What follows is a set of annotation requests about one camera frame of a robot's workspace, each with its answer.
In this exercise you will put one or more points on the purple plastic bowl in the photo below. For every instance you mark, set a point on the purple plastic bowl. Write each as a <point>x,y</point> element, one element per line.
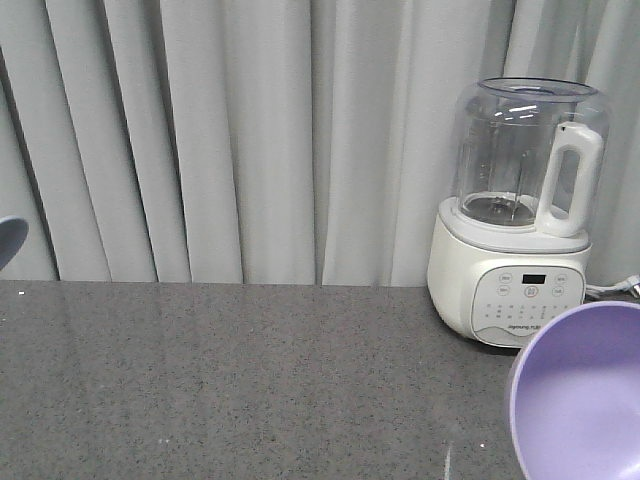
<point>572,396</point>

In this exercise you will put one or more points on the light blue plastic spoon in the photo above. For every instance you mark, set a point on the light blue plastic spoon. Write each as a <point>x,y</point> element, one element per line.
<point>13,233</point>

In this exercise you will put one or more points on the grey pleated curtain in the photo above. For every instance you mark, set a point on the grey pleated curtain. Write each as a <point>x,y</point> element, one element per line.
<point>294,142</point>

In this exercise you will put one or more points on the white blender with clear jar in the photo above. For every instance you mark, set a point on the white blender with clear jar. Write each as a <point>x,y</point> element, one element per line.
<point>511,243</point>

